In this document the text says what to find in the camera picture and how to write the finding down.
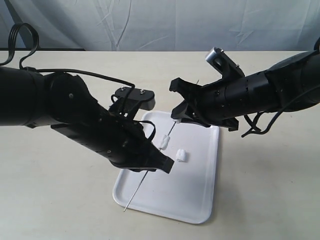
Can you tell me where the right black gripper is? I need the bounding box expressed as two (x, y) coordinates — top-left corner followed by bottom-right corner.
(168, 72), (272, 131)

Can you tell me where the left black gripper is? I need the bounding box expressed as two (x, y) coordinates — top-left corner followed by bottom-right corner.
(50, 99), (174, 174)

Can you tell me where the white marshmallow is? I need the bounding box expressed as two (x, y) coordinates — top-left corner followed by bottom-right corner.
(159, 135), (171, 151)

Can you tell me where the thin metal skewer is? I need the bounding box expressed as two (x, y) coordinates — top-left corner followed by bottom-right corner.
(122, 79), (200, 212)

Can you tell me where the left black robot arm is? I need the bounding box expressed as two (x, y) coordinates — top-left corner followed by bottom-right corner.
(0, 67), (174, 173)

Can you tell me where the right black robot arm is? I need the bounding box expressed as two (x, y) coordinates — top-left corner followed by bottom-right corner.
(169, 42), (320, 135)

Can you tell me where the white rectangular plastic tray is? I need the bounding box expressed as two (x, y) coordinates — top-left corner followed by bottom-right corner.
(112, 123), (220, 224)

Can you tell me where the grey backdrop cloth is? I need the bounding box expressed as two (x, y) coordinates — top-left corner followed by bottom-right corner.
(0, 0), (320, 51)

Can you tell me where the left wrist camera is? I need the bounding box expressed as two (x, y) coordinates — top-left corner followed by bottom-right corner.
(111, 86), (156, 111)

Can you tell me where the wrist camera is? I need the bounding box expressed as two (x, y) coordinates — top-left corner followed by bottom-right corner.
(111, 86), (156, 111)
(205, 47), (245, 78)

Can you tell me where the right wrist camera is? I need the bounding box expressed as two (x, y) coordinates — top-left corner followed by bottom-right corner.
(205, 47), (245, 78)

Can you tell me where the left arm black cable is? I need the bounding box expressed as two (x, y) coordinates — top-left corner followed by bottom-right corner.
(0, 23), (157, 145)

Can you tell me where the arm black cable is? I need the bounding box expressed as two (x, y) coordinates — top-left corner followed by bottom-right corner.
(0, 23), (157, 145)
(241, 39), (320, 138)

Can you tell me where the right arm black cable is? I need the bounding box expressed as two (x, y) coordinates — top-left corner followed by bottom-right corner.
(241, 39), (320, 138)

